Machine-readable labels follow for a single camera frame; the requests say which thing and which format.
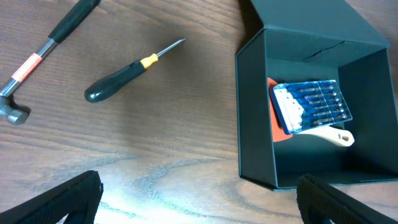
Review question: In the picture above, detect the dark green open box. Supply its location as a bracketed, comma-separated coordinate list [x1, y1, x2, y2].
[235, 0, 397, 190]

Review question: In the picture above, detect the small claw hammer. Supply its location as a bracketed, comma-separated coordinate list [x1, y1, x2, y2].
[1, 0, 100, 126]

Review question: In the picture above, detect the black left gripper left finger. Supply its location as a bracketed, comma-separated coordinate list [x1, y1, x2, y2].
[1, 170, 104, 224]

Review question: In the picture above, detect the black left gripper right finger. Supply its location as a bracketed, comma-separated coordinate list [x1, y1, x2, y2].
[297, 174, 397, 224]

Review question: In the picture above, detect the orange scraper with beige handle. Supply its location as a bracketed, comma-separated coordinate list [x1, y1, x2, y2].
[267, 78, 354, 147]

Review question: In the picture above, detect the black yellow screwdriver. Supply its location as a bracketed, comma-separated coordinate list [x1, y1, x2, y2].
[84, 38, 186, 103]

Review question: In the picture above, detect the blue precision screwdriver set case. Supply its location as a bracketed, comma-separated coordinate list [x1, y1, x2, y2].
[269, 80, 353, 134]

